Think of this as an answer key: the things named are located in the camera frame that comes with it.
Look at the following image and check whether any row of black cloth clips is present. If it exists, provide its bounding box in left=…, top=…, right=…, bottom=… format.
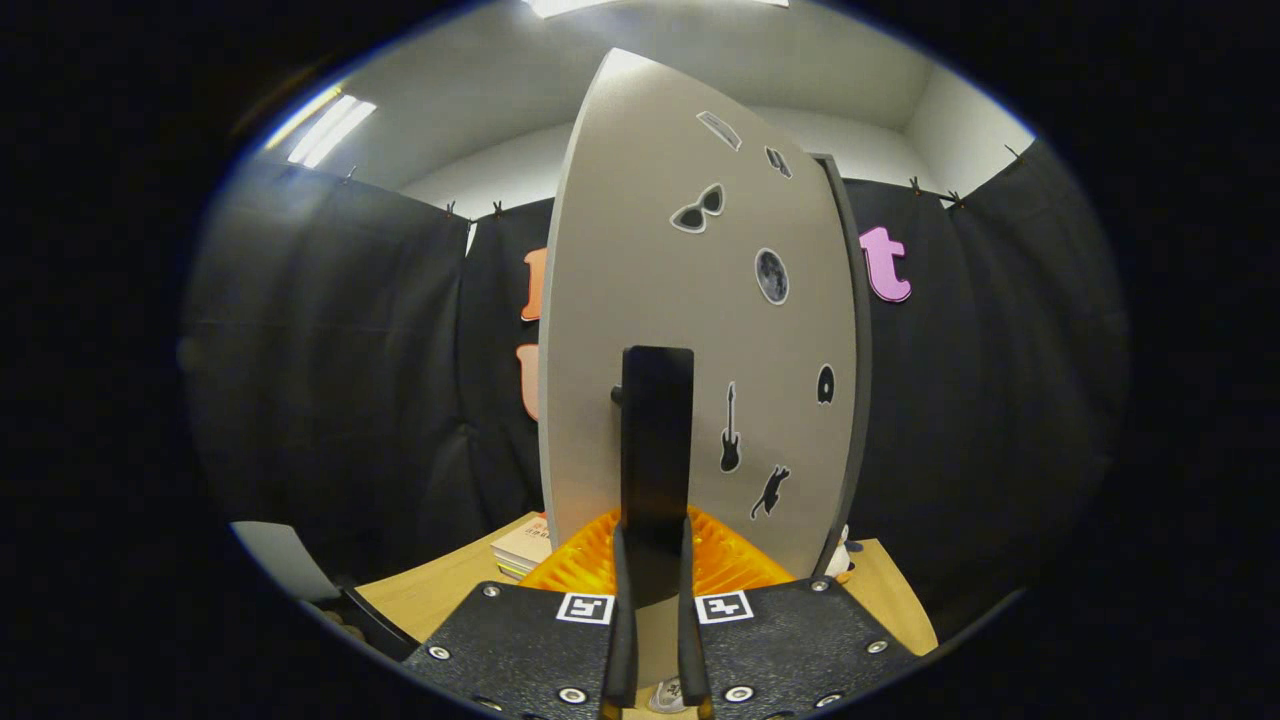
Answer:
left=340, top=145, right=1026, bottom=219

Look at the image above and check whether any long ceiling light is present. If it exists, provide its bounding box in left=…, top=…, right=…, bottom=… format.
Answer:
left=262, top=85, right=379, bottom=169

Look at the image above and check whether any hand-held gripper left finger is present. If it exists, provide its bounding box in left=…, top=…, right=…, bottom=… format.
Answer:
left=400, top=508, right=639, bottom=720

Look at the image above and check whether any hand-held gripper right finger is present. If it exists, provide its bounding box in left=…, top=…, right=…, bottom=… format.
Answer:
left=678, top=505, right=921, bottom=720

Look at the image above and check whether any pink cover book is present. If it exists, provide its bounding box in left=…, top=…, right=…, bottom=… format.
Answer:
left=490, top=513, right=553, bottom=566

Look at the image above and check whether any black door handle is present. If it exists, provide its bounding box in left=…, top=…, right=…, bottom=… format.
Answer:
left=612, top=346, right=695, bottom=609

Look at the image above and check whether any beige shoe cabinet door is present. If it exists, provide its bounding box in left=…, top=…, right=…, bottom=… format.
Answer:
left=538, top=47, right=861, bottom=601

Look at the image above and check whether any black backdrop cloth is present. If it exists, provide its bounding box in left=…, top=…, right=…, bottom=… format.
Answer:
left=185, top=140, right=1131, bottom=641

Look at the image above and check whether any dark grey shoe cabinet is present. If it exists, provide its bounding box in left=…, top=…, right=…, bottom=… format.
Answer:
left=810, top=152, right=873, bottom=581

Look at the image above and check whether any rectangular ceiling light panel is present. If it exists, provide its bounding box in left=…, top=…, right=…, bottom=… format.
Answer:
left=525, top=0, right=791, bottom=19

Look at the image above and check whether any white and orange plush toy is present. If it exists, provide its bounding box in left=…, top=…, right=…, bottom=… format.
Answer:
left=825, top=525, right=856, bottom=586

